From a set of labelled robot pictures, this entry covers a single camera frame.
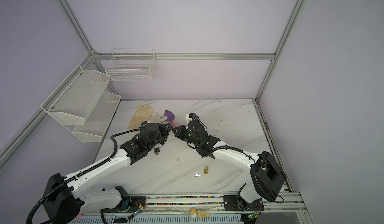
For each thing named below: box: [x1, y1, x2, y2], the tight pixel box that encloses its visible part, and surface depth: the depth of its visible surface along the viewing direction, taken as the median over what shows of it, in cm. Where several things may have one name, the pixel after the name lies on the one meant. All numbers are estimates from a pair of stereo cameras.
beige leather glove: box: [127, 104, 154, 130], surface depth 113 cm
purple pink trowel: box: [164, 110, 178, 128], surface depth 113 cm
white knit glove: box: [150, 112, 170, 125], surface depth 110 cm
